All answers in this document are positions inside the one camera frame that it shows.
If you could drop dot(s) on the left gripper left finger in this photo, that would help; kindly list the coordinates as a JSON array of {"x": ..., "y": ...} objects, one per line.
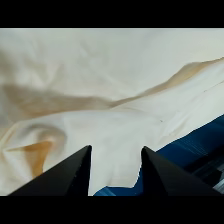
[{"x": 70, "y": 176}]

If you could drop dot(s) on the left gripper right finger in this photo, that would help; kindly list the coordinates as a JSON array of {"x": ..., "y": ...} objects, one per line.
[{"x": 166, "y": 176}]

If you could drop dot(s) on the cream shirt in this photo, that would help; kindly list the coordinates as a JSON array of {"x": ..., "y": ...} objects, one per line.
[{"x": 110, "y": 83}]

